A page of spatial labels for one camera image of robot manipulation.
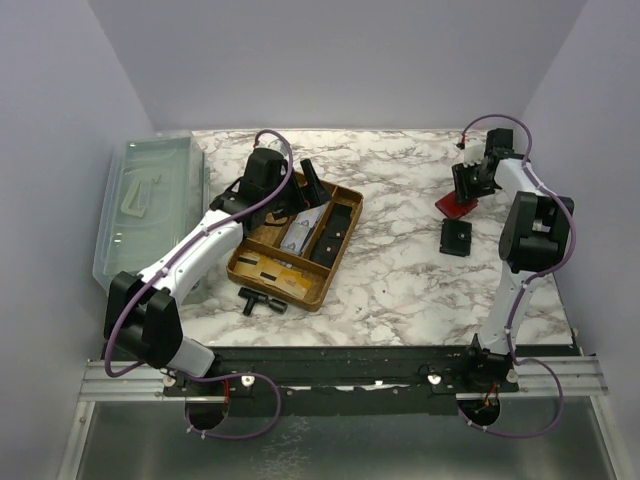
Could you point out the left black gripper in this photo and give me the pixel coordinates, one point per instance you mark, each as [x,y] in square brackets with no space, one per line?
[298,194]

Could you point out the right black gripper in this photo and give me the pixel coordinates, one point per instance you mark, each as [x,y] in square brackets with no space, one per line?
[465,181]

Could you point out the red card holder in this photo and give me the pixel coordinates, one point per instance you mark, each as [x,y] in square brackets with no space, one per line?
[452,209]

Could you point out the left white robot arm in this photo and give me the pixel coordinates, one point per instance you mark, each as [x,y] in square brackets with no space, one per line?
[142,316]

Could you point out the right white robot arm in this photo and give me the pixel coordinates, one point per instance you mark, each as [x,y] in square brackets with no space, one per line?
[534,242]

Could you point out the black card holder in tray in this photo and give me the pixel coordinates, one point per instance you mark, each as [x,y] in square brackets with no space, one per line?
[327,246]

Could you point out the silver cards in tray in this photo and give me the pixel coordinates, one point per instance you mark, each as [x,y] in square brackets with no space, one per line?
[301,230]

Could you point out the gold cards in tray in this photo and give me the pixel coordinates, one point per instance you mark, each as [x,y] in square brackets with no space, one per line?
[269,272]

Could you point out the woven wicker organizer tray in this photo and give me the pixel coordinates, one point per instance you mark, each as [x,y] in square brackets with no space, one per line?
[296,259]

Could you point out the black T-shaped tool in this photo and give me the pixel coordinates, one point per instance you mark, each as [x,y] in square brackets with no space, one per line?
[253,298]

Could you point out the clear plastic storage box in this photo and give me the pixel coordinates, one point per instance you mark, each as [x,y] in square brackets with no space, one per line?
[157,192]

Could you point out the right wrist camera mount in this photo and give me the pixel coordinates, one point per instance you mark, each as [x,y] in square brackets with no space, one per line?
[473,152]

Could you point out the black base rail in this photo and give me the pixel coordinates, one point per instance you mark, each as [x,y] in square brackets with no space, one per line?
[350,381]

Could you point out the aluminium frame rail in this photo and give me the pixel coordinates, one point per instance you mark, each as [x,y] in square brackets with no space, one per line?
[143,384]

